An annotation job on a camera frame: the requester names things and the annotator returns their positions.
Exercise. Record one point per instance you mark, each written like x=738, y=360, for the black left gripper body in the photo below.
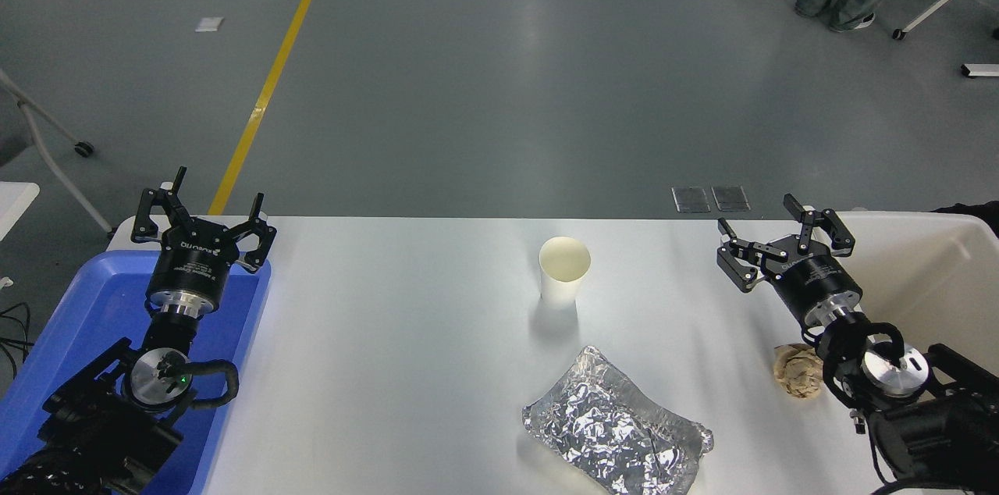
x=191, y=265

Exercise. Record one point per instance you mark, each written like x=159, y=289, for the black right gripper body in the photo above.
x=815, y=276

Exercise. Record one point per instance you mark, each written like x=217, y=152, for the white paper cup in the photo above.
x=563, y=276

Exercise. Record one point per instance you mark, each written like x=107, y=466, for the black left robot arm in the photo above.
x=94, y=432

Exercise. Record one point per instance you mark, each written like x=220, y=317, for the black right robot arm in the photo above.
x=936, y=432

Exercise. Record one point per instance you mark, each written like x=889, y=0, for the metal floor plate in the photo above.
x=691, y=199
x=730, y=198

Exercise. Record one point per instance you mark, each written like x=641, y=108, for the large pale plastic bin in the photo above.
x=921, y=276

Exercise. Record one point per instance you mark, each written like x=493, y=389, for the crumpled tan paper ball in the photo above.
x=796, y=374

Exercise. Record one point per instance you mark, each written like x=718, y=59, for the blue plastic tray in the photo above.
x=86, y=308

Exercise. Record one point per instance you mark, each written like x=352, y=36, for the white board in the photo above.
x=15, y=202

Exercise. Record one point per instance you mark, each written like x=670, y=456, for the crumpled silver foil tray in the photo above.
x=616, y=425

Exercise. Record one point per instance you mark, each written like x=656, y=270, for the white metal bar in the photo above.
x=982, y=70

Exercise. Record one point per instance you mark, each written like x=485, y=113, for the white wheeled stand frame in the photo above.
x=55, y=167

